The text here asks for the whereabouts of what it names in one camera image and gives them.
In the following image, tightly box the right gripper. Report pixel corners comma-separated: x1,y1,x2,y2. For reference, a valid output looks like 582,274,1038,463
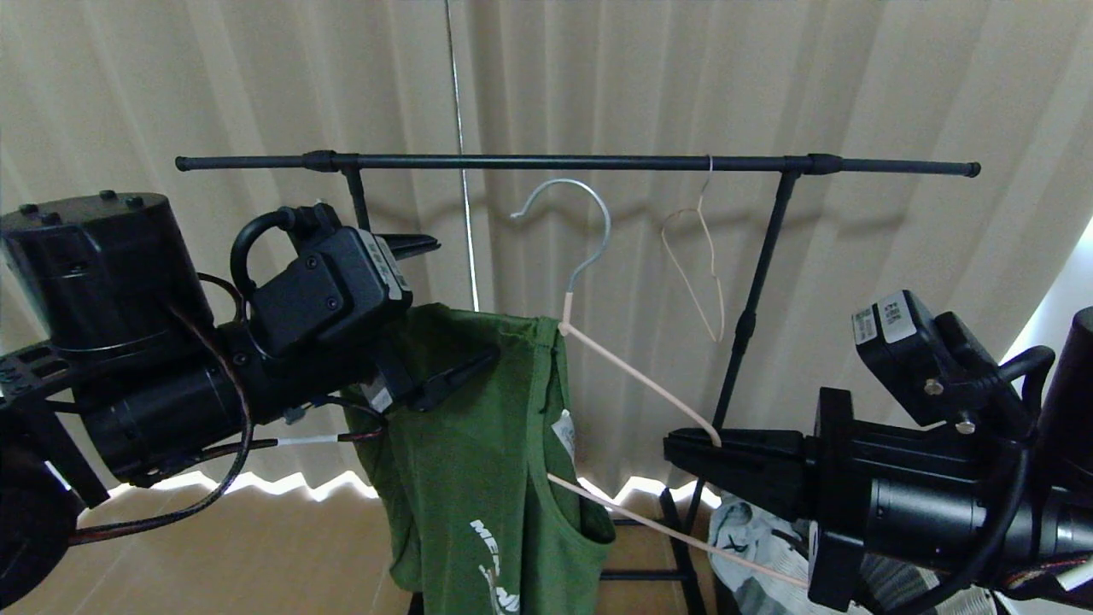
807,387,1053,612

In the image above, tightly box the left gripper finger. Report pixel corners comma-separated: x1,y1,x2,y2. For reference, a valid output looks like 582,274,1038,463
374,232,442,263
410,346,500,413

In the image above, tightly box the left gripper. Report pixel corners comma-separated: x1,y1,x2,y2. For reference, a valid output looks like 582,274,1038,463
77,325,419,488

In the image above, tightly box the green long-sleeved shirt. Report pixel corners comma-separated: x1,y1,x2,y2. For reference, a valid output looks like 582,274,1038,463
342,303,617,615

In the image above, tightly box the pink clothes hanger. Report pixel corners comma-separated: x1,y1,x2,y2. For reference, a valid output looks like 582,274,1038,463
511,178,810,590
662,156,727,344

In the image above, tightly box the white laundry basket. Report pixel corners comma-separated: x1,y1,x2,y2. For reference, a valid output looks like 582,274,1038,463
773,530,1000,615

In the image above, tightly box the black clothes rack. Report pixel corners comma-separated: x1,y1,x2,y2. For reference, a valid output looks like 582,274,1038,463
175,151,981,615

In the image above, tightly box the pale grey printed garment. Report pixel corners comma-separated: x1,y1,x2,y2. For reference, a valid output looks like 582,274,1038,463
707,495,812,615

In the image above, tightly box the beige curtain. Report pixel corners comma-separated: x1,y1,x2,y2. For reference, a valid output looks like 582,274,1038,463
0,0,1093,505

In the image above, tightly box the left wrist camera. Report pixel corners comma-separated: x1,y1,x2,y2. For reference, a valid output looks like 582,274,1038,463
248,205,412,355

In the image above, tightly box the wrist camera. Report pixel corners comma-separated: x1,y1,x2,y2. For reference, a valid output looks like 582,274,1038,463
851,290,1034,438
248,205,412,355

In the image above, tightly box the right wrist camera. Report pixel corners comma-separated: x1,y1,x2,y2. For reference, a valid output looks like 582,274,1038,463
851,290,1034,438

